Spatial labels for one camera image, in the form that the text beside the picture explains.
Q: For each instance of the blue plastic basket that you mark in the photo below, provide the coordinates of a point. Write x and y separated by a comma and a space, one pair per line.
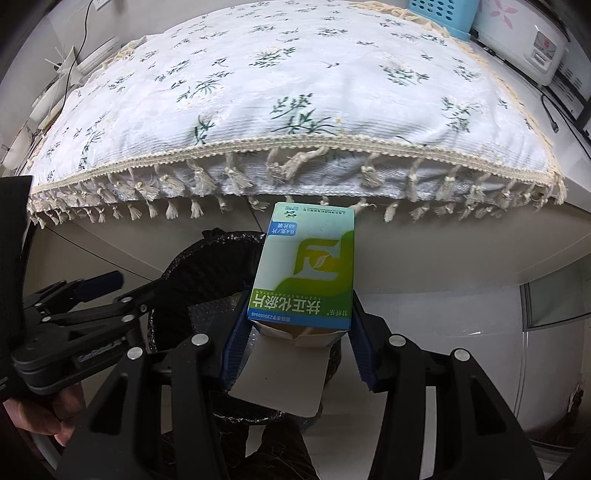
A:
443, 14

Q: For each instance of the person's left hand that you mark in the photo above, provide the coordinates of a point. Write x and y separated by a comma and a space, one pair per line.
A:
60, 410

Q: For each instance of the white floral tablecloth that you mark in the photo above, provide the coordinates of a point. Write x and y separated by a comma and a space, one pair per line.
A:
277, 92

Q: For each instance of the grey cabinet door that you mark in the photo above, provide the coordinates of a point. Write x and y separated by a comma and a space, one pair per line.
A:
558, 300

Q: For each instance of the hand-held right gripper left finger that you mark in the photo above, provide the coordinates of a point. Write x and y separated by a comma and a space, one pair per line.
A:
235, 350

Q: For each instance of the green medicine box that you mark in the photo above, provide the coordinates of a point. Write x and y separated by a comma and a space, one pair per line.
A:
304, 267

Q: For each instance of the white rice cooker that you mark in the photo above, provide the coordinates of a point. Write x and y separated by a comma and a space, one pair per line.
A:
517, 32

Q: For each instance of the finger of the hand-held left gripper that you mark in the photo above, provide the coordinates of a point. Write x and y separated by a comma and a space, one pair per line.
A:
101, 282
120, 304

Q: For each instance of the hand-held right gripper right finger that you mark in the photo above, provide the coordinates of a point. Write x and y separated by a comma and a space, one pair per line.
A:
364, 350

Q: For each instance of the black trash bin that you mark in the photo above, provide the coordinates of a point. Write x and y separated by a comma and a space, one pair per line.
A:
203, 277

